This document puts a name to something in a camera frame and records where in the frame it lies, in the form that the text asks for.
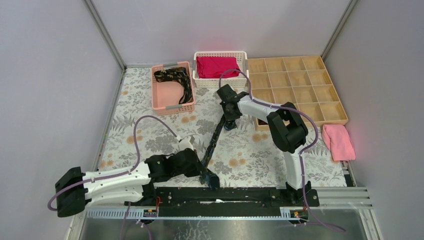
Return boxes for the black gold necktie in basket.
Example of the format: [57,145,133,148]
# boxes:
[153,66,193,104]

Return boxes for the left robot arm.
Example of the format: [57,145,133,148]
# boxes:
[48,148,208,218]

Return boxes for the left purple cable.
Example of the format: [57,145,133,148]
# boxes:
[47,115,181,212]

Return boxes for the wooden compartment tray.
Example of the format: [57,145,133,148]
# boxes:
[248,55,349,127]

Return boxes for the pink folded cloth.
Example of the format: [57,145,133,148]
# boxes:
[321,124,356,162]

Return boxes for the blue floral necktie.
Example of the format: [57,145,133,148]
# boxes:
[199,114,237,191]

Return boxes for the red folded cloth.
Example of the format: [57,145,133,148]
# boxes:
[196,56,241,79]

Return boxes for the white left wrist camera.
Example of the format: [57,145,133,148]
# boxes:
[178,136,195,151]

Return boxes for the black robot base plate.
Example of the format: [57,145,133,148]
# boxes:
[130,187,320,217]

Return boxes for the white slotted cable duct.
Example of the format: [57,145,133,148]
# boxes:
[86,207,158,219]

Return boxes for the floral table mat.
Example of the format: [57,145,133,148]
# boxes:
[94,67,347,188]

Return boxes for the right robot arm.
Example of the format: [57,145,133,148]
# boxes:
[217,84,311,206]

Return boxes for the pink plastic basket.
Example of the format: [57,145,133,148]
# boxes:
[151,61,195,116]

